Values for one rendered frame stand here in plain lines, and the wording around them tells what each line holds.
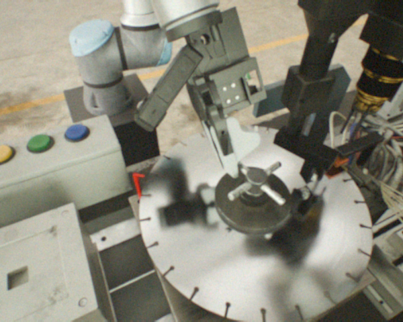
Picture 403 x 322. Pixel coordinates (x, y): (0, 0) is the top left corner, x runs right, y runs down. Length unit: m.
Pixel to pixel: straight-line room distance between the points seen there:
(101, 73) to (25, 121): 1.52
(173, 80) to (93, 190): 0.39
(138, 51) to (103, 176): 0.36
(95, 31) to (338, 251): 0.73
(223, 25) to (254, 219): 0.25
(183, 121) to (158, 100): 1.67
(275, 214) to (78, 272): 0.28
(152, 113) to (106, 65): 0.51
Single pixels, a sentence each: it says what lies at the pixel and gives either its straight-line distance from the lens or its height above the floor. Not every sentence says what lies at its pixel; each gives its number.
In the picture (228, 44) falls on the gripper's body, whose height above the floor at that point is 1.14.
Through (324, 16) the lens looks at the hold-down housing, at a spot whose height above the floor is 1.20.
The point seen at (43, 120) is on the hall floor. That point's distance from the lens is 2.29.
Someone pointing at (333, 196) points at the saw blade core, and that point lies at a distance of 0.48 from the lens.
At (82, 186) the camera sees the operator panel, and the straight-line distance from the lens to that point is 0.66.
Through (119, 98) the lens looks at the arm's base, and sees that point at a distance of 0.91.
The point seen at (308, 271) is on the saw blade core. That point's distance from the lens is 0.41.
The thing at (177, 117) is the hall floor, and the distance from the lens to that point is 2.07.
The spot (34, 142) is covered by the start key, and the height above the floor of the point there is 0.91.
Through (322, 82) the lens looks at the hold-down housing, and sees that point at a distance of 0.36.
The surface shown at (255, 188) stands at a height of 0.99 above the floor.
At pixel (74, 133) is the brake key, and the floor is 0.91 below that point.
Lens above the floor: 1.31
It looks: 48 degrees down
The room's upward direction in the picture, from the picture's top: straight up
